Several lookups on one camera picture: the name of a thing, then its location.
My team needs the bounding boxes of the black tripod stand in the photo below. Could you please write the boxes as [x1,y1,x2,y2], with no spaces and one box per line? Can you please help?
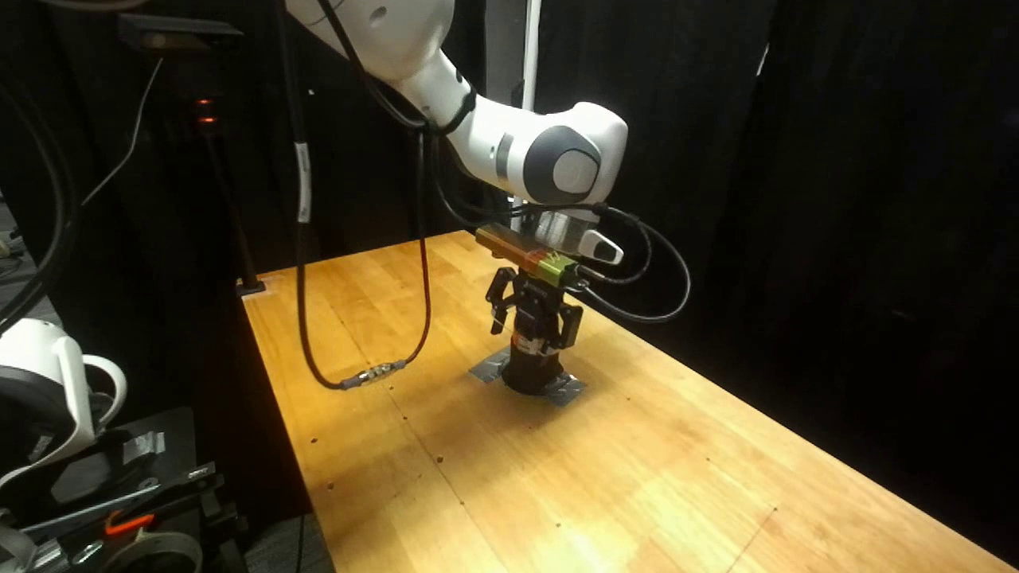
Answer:
[119,12,265,297]

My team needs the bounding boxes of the white vertical pole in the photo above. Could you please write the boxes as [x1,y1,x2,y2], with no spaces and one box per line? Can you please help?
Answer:
[519,0,544,110]

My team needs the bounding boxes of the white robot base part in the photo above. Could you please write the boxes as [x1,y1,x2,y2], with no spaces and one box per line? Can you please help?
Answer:
[0,318,129,486]

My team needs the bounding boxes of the black hanging cable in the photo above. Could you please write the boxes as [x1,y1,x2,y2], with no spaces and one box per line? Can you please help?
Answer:
[278,0,436,390]

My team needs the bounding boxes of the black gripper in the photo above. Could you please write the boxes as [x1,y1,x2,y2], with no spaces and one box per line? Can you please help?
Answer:
[484,267,584,351]

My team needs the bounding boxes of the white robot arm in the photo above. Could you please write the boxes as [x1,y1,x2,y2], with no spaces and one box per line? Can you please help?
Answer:
[284,0,629,264]

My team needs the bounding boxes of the dark upside down cup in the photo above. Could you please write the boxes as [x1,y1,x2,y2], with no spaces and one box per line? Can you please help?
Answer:
[501,327,565,395]

